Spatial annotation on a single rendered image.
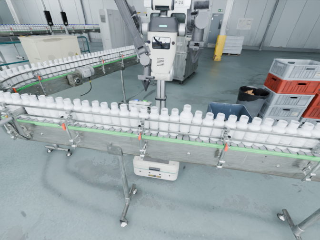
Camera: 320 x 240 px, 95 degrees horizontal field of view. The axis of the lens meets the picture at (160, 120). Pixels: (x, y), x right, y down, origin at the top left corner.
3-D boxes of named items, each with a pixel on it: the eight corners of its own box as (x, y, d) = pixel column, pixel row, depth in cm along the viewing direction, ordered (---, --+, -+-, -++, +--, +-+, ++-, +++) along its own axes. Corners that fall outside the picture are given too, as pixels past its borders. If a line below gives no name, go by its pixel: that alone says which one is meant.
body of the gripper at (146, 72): (153, 79, 92) (154, 66, 90) (137, 77, 93) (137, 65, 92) (155, 79, 98) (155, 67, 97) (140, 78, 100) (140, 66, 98)
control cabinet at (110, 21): (118, 60, 691) (111, 9, 585) (126, 61, 673) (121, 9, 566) (105, 63, 631) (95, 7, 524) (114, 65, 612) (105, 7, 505)
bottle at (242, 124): (239, 145, 82) (250, 121, 73) (228, 141, 84) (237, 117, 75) (241, 139, 86) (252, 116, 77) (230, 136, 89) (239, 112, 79)
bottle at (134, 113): (142, 129, 92) (141, 106, 83) (134, 133, 89) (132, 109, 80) (137, 125, 96) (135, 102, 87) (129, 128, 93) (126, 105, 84)
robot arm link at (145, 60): (148, 45, 93) (135, 51, 94) (145, 40, 82) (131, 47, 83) (155, 64, 95) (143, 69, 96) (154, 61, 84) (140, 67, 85)
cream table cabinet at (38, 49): (74, 75, 489) (62, 34, 423) (87, 78, 466) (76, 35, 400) (39, 85, 407) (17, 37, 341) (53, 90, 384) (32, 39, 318)
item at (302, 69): (283, 79, 218) (291, 64, 205) (267, 72, 252) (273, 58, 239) (325, 81, 217) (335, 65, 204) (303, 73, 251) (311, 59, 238)
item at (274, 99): (270, 106, 242) (276, 94, 230) (257, 95, 276) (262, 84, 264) (307, 107, 241) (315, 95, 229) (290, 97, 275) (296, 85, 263)
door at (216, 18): (206, 47, 1104) (212, 13, 987) (206, 47, 1112) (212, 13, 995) (220, 48, 1092) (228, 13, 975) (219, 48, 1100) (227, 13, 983)
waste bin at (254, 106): (231, 127, 266) (244, 95, 230) (226, 114, 303) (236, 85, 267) (258, 130, 260) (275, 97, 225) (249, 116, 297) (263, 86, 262)
